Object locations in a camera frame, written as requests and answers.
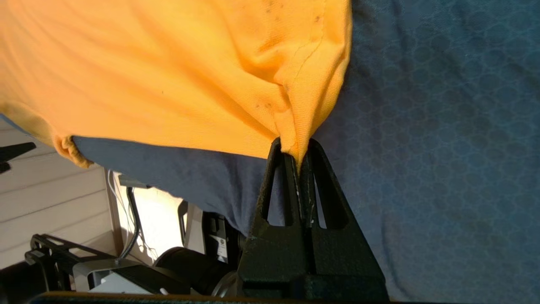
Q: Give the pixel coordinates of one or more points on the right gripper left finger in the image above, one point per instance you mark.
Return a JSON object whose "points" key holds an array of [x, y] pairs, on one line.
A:
{"points": [[274, 257]]}

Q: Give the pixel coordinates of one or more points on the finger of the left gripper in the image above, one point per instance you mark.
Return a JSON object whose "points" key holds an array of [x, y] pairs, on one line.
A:
{"points": [[4, 167], [17, 150]]}

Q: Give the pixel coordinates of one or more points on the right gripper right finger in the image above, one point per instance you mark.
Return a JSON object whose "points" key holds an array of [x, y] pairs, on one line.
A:
{"points": [[341, 257]]}

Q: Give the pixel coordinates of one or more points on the yellow t-shirt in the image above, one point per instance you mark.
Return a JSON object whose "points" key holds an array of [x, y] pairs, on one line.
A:
{"points": [[168, 63]]}

